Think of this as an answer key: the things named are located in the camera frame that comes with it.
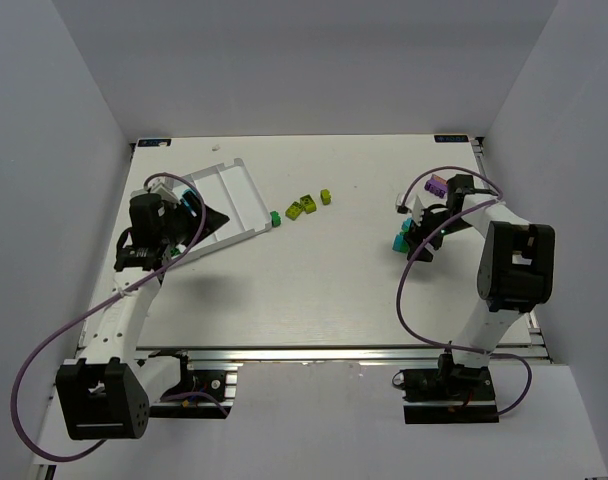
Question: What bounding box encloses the purple lego brick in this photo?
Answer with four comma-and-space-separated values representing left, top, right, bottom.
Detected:
424, 174, 448, 199

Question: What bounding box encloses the blue rounded lego brick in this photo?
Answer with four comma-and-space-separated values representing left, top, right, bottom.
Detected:
181, 189, 201, 218

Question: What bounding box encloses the teal square lego brick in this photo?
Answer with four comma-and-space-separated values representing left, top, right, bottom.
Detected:
392, 234, 409, 254

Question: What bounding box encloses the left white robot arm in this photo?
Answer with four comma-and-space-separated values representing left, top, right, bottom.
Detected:
56, 190, 230, 440

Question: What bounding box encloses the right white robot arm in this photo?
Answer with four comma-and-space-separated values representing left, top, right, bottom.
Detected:
397, 169, 555, 399

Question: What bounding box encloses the white divided plastic tray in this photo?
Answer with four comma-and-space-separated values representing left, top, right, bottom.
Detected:
178, 158, 272, 265

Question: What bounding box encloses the dark green lego by tray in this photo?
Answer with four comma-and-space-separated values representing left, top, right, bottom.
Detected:
270, 211, 281, 228

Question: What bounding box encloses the blue label sticker right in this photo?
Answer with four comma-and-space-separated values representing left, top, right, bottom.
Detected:
434, 134, 469, 143

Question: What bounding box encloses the blue label sticker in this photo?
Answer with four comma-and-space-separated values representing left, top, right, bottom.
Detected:
137, 138, 172, 148
434, 134, 469, 143

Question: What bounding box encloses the blue label sticker left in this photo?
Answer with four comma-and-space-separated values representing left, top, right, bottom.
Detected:
137, 138, 172, 148

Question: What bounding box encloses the lime lego brick middle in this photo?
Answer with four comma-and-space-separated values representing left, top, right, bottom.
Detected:
300, 194, 317, 214

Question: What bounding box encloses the small lime lego brick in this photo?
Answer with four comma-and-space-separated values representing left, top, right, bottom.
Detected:
320, 189, 331, 205

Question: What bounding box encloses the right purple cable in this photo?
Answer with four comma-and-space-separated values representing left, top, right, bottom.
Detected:
396, 165, 534, 417

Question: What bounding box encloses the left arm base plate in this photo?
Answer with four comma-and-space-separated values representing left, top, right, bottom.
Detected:
149, 351, 232, 420

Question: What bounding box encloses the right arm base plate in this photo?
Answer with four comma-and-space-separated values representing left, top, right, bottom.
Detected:
397, 368, 499, 425

